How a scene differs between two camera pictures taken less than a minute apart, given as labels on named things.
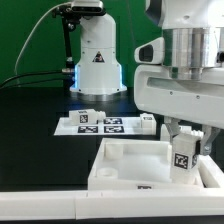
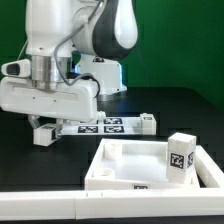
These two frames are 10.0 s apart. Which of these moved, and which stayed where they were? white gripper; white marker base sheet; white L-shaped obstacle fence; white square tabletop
Moved: white gripper
Stayed: white marker base sheet; white square tabletop; white L-shaped obstacle fence
